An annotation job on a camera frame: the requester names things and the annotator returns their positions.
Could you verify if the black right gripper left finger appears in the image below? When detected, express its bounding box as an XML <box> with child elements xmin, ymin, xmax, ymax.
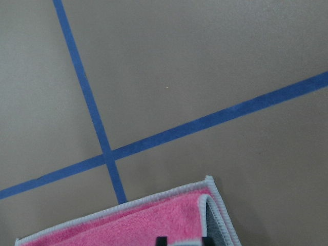
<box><xmin>156</xmin><ymin>236</ymin><xmax>167</xmax><ymax>246</ymax></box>

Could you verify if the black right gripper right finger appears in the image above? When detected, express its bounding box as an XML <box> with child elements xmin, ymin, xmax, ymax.
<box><xmin>202</xmin><ymin>237</ymin><xmax>213</xmax><ymax>246</ymax></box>

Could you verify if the pink and grey towel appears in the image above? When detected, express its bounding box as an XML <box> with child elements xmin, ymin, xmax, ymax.
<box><xmin>15</xmin><ymin>176</ymin><xmax>240</xmax><ymax>245</ymax></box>

